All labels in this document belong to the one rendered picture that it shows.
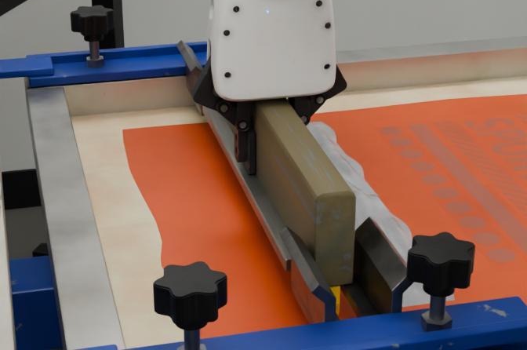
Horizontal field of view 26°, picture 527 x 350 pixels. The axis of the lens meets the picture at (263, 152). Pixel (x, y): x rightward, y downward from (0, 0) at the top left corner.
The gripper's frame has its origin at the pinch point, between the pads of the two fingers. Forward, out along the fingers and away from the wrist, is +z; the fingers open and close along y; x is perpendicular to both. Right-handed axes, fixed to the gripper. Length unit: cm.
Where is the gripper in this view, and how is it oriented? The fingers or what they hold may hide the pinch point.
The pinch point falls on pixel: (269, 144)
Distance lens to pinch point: 97.2
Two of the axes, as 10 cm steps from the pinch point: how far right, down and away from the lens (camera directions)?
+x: -2.4, -4.0, 8.9
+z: 0.0, 9.1, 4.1
